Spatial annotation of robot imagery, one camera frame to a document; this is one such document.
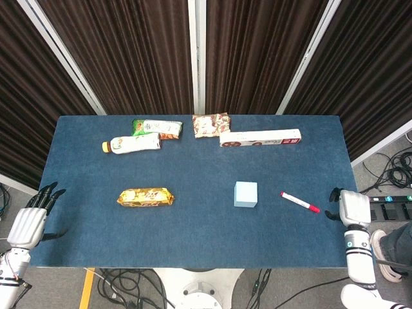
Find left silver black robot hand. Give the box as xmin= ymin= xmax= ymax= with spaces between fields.
xmin=6 ymin=182 xmax=69 ymax=250

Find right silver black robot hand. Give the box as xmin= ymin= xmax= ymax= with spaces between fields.
xmin=324 ymin=187 xmax=371 ymax=230

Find red and white marker pen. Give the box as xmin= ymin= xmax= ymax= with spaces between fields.
xmin=280 ymin=191 xmax=321 ymax=214

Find light blue cube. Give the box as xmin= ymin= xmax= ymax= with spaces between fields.
xmin=234 ymin=181 xmax=259 ymax=208

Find black power strip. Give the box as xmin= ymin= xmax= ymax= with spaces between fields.
xmin=368 ymin=195 xmax=412 ymax=221

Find white sneaker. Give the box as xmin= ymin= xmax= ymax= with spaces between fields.
xmin=370 ymin=229 xmax=403 ymax=283

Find dark trouser leg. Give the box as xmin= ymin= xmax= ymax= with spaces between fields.
xmin=379 ymin=221 xmax=412 ymax=277

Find long white wrap box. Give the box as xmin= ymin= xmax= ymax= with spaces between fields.
xmin=219 ymin=129 xmax=303 ymax=148

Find golden biscuit packet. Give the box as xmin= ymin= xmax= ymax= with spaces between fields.
xmin=116 ymin=187 xmax=175 ymax=208

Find brown curtain partition panel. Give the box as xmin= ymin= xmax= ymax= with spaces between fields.
xmin=0 ymin=0 xmax=107 ymax=194
xmin=19 ymin=0 xmax=198 ymax=116
xmin=196 ymin=0 xmax=342 ymax=116
xmin=276 ymin=0 xmax=412 ymax=168

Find white-labelled drink bottle yellow cap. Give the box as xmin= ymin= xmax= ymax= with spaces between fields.
xmin=102 ymin=133 xmax=162 ymax=155

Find blue felt table cover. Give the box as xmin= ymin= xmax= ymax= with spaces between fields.
xmin=29 ymin=115 xmax=359 ymax=269

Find green white snack packet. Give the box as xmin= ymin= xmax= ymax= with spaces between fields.
xmin=132 ymin=119 xmax=183 ymax=140

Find red patterned white snack bag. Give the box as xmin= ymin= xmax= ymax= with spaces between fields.
xmin=192 ymin=112 xmax=232 ymax=139

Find black floor cable bundle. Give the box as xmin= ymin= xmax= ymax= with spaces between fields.
xmin=93 ymin=268 xmax=176 ymax=309
xmin=362 ymin=151 xmax=412 ymax=191

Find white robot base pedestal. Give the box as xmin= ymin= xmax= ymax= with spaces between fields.
xmin=154 ymin=268 xmax=245 ymax=309

